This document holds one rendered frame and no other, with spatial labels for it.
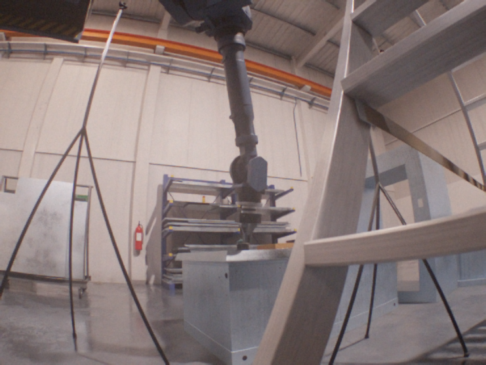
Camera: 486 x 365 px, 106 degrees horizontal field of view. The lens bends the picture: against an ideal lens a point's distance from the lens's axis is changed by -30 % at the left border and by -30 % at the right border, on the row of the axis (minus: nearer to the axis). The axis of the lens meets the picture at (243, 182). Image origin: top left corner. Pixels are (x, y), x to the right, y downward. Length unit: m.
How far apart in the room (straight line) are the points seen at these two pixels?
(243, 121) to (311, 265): 1.18
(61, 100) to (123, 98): 1.68
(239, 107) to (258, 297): 1.02
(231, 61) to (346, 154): 1.22
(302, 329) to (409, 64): 0.31
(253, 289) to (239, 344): 0.31
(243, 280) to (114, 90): 6.49
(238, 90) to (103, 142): 5.45
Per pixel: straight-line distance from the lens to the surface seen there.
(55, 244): 3.79
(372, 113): 0.40
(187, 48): 8.02
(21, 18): 1.07
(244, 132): 1.37
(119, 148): 6.53
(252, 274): 1.44
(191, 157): 6.69
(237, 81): 1.43
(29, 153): 6.74
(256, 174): 1.29
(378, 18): 0.57
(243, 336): 1.47
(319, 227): 0.26
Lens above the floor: 0.62
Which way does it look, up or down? 16 degrees up
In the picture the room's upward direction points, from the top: 2 degrees counter-clockwise
